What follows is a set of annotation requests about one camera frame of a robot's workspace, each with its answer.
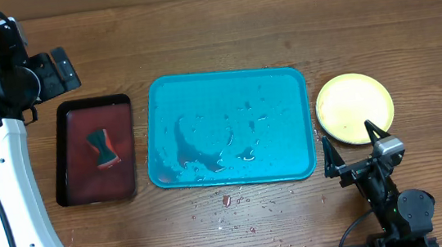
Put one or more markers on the orange and green sponge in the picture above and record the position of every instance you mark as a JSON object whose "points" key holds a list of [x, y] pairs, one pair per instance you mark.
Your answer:
{"points": [[100, 142]]}

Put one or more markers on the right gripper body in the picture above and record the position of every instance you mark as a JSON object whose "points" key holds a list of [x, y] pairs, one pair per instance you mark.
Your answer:
{"points": [[357, 172]]}

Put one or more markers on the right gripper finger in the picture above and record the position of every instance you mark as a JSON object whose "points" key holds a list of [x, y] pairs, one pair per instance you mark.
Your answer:
{"points": [[375, 133], [333, 161]]}

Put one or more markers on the teal plastic tray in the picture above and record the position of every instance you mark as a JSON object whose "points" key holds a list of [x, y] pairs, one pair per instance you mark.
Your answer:
{"points": [[230, 127]]}

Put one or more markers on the yellow-green plate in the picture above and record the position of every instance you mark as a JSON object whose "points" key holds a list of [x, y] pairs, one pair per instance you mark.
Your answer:
{"points": [[345, 102]]}

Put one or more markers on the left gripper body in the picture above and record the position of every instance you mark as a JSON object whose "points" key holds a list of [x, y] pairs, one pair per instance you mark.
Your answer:
{"points": [[39, 87]]}

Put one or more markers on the black tray with red water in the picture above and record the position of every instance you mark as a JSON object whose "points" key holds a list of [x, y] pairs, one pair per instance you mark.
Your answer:
{"points": [[78, 179]]}

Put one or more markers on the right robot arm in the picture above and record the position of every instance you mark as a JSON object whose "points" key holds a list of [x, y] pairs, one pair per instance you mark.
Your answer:
{"points": [[405, 217]]}

